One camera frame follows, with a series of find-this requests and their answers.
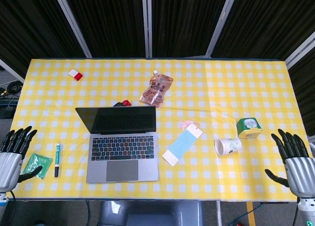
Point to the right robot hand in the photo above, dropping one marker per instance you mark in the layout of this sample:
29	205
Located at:
299	170

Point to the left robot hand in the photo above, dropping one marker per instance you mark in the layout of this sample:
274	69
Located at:
9	163

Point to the silver laptop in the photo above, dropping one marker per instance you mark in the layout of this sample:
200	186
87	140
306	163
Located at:
123	147

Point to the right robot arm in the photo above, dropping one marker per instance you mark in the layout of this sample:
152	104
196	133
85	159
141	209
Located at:
306	211

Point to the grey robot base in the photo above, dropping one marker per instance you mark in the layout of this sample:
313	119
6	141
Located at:
152	212

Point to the green snack packet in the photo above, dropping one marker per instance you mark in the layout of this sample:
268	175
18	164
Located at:
39	165

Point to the green white marker pen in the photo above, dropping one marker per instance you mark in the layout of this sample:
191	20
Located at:
57	159

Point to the yellow floor tape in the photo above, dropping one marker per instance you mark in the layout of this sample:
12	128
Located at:
250	213

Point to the green tea tin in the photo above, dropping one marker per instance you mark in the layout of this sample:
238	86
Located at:
249	128

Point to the white paper cup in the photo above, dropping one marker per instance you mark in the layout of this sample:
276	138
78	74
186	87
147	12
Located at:
227	146

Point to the red white small box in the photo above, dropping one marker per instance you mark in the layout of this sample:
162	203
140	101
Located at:
75	74

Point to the blue white flat box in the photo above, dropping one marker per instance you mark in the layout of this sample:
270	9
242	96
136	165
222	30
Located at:
182	147

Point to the pink patterned packet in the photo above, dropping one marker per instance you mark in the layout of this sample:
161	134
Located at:
187	124

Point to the black bottle red cap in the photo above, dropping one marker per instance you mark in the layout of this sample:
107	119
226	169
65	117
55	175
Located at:
124	103

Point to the yellow checkered tablecloth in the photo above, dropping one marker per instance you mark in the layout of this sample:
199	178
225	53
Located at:
157	127

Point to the orange drink pouch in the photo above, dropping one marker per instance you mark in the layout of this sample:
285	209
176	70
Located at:
156	90

